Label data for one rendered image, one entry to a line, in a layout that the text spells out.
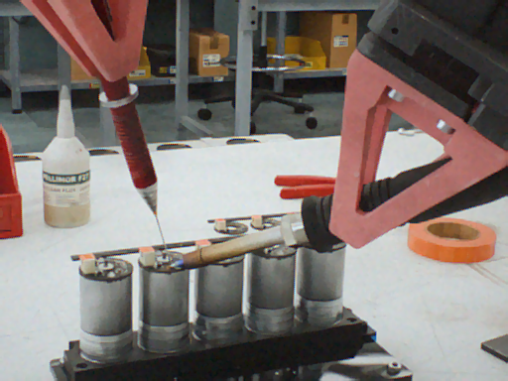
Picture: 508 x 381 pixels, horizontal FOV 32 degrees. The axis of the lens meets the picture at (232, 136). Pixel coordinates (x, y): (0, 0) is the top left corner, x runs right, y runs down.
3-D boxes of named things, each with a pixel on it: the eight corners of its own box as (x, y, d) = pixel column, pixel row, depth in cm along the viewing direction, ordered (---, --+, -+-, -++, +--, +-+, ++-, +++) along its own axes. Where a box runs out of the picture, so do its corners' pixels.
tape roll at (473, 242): (401, 230, 65) (402, 214, 64) (483, 233, 65) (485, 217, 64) (414, 261, 59) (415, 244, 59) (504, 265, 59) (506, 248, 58)
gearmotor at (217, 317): (249, 355, 43) (253, 257, 42) (202, 363, 42) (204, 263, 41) (230, 333, 46) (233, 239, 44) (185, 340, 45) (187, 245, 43)
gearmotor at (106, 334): (139, 374, 41) (139, 272, 40) (87, 384, 40) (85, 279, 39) (124, 350, 43) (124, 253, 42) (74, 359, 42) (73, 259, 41)
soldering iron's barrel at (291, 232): (186, 284, 40) (314, 248, 37) (173, 251, 40) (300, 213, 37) (198, 272, 41) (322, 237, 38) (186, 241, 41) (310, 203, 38)
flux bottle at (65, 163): (40, 227, 63) (37, 89, 61) (47, 212, 66) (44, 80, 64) (88, 228, 63) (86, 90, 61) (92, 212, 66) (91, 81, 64)
